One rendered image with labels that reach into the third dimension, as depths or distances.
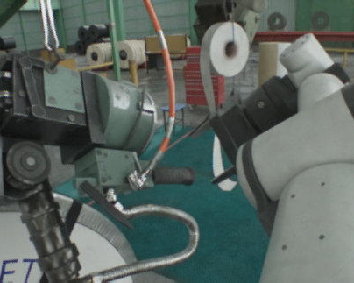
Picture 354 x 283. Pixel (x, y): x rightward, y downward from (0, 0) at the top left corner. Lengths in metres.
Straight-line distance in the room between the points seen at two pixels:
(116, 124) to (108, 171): 0.07
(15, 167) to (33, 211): 0.08
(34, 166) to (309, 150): 0.31
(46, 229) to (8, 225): 0.16
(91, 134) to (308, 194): 0.31
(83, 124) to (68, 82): 0.07
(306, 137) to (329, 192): 0.05
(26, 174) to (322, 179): 0.32
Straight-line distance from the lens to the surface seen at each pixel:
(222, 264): 2.05
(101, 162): 0.41
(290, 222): 0.18
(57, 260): 0.42
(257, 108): 0.46
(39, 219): 0.42
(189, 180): 0.59
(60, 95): 0.41
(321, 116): 0.22
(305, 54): 0.45
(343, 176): 0.19
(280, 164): 0.22
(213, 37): 0.80
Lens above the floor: 1.51
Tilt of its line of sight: 22 degrees down
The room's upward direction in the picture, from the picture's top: 4 degrees counter-clockwise
